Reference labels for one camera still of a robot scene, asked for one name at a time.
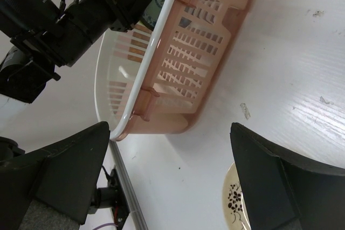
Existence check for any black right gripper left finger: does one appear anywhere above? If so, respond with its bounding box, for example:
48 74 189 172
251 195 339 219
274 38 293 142
1 122 110 229

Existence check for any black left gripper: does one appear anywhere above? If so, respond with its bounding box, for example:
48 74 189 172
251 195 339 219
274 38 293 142
53 0 152 67

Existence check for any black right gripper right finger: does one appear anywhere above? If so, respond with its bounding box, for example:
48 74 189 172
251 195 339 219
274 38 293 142
230 123 344 229

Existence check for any cream plate with black motif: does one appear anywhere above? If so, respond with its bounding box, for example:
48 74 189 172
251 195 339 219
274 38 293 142
222 163 251 230

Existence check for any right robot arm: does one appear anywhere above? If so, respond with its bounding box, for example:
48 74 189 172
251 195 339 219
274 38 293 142
1 122 344 229

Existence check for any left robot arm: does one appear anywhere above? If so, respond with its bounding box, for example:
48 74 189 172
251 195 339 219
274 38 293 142
1 0 151 103

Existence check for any white pink dish rack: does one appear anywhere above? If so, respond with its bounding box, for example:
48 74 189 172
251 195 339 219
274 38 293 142
94 0 251 141

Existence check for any tape scrap on table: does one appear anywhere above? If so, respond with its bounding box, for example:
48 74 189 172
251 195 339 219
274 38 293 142
240 103 251 120

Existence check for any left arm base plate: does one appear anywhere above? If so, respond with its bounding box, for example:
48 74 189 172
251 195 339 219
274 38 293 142
88 166 129 229

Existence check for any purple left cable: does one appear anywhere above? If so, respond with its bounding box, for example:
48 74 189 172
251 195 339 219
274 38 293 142
94 221 118 230

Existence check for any aluminium front rail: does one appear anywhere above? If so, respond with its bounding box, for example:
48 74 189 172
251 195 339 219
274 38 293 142
109 141 148 229

